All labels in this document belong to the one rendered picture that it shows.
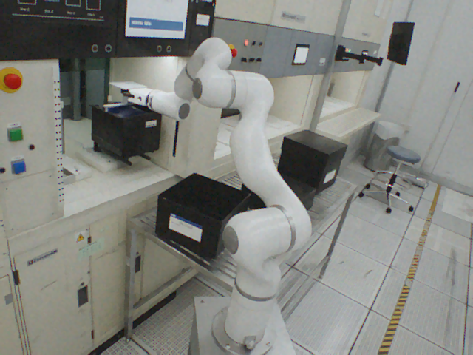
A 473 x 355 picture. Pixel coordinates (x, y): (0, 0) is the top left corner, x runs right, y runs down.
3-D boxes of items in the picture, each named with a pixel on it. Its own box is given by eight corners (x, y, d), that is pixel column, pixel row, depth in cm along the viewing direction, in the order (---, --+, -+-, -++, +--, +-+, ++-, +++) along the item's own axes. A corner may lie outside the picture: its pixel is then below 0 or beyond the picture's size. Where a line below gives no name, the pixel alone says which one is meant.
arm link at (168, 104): (166, 86, 135) (149, 97, 130) (191, 95, 129) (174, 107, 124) (171, 104, 141) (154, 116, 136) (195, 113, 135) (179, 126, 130)
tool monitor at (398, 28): (400, 80, 227) (420, 23, 211) (327, 61, 251) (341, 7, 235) (409, 78, 257) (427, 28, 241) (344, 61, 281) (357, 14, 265)
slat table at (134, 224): (214, 418, 150) (247, 296, 117) (123, 340, 177) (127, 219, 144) (323, 277, 251) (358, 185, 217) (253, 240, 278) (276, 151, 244)
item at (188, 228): (153, 232, 139) (156, 195, 131) (189, 205, 162) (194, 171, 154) (214, 260, 130) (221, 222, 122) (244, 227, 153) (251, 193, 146)
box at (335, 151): (315, 196, 193) (329, 154, 182) (273, 176, 207) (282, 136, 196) (335, 183, 214) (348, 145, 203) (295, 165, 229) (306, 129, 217)
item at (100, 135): (117, 169, 142) (120, 93, 129) (88, 153, 152) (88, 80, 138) (160, 157, 161) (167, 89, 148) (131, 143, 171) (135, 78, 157)
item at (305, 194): (289, 227, 160) (295, 203, 154) (236, 201, 173) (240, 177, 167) (312, 205, 183) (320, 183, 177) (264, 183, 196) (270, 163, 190)
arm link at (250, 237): (286, 293, 94) (310, 220, 83) (228, 313, 84) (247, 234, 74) (261, 265, 103) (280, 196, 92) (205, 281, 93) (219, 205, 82)
